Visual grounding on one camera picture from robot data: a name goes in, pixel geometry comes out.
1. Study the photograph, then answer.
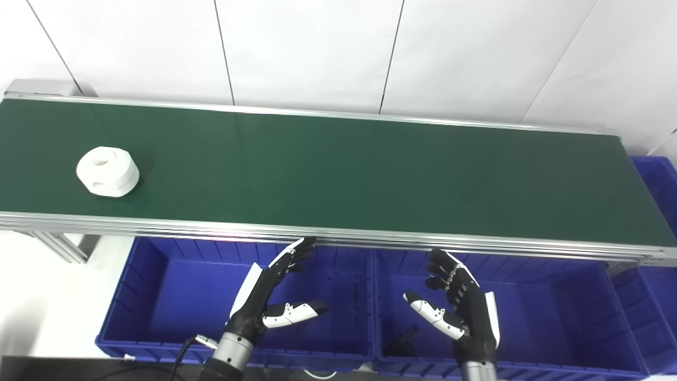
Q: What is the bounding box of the aluminium conveyor leg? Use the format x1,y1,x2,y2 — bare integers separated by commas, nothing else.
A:
29,231,101,264

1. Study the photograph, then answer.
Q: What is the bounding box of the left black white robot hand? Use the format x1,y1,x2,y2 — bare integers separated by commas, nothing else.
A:
226,237,329,340

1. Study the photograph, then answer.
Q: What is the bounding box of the white round plastic part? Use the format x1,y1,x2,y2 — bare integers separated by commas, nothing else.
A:
76,146,141,198

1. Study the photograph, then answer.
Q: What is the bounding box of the green conveyor belt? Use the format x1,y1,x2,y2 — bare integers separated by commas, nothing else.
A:
0,99,677,248
0,93,677,268

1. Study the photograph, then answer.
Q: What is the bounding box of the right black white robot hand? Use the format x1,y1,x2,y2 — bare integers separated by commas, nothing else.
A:
403,248,501,367

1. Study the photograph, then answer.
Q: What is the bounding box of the blue plastic bin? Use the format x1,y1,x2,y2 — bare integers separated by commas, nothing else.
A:
607,155,677,376
372,249,652,379
95,236,377,372

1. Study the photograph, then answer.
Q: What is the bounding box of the grey conveyor end housing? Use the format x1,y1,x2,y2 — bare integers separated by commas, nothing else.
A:
4,79,99,99

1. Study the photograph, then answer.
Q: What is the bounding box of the small black part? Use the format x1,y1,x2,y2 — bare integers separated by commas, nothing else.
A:
382,326,420,358

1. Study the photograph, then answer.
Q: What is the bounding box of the dark robot torso edge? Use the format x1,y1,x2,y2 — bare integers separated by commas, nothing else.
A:
0,355,204,381

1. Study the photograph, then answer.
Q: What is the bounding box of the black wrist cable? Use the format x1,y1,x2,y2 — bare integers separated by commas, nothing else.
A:
168,334,219,381

